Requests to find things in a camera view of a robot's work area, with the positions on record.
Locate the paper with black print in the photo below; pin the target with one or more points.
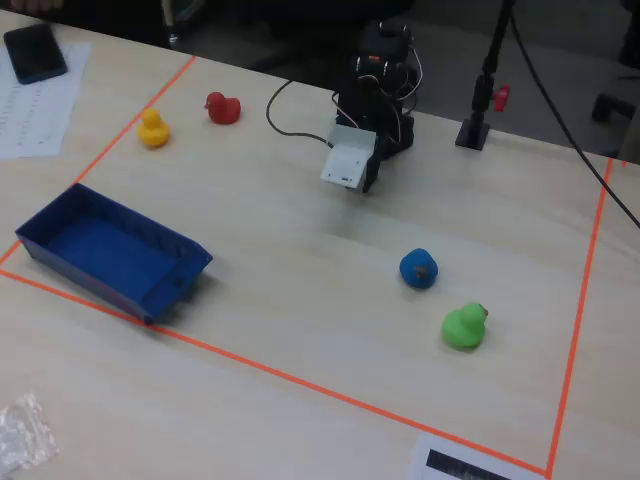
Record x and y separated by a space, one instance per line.
460 462

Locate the orange tape strip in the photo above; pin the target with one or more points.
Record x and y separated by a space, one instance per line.
280 374
580 310
100 157

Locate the clear plastic bag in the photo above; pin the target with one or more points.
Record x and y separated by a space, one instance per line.
22 435

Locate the white printed paper sheet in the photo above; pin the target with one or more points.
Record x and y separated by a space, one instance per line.
30 115

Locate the black camera stand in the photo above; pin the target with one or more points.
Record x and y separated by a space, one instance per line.
481 100

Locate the yellow rubber duck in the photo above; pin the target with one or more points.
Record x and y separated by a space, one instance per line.
153 130

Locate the black chair caster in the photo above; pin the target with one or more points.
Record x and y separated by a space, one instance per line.
613 107

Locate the red rubber duck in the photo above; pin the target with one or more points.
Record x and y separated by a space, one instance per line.
224 107

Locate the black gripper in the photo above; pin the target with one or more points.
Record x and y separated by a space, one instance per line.
374 172

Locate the dark smartphone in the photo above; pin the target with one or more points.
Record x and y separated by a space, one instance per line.
34 52

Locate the green rubber duck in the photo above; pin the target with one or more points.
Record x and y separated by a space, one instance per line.
464 327

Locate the red clamp knob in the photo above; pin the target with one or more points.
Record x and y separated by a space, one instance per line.
501 97

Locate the blue plastic box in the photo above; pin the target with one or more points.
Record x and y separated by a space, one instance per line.
105 250

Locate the white camera box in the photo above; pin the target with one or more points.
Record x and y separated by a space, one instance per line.
347 157

